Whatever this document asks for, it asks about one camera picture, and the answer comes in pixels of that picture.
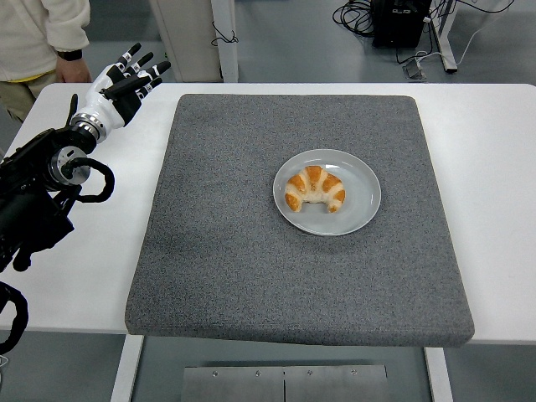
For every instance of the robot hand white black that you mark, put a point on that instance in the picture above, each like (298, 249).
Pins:
(100, 100)

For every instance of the person's hand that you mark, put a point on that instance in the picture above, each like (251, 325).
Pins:
(73, 71)

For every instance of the croissant bread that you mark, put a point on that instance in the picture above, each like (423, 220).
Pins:
(314, 188)

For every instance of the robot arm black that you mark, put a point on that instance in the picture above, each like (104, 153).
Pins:
(25, 209)

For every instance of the grey round plate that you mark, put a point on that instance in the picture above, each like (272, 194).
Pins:
(360, 201)

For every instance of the black wristwatch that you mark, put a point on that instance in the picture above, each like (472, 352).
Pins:
(69, 54)

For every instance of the person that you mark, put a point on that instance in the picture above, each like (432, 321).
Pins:
(25, 37)

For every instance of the beige cabinet panel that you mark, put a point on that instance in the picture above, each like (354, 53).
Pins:
(184, 37)

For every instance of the white column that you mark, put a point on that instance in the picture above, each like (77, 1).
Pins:
(228, 63)

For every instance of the grey felt mat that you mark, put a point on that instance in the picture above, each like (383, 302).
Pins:
(251, 272)

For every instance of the white table leg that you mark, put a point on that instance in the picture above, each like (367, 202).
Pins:
(439, 377)
(125, 372)

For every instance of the black computer case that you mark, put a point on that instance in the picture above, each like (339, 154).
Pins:
(398, 25)

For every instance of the grey floor socket box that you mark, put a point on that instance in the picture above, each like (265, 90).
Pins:
(414, 70)

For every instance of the white desk leg with foot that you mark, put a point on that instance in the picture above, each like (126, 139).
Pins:
(444, 42)

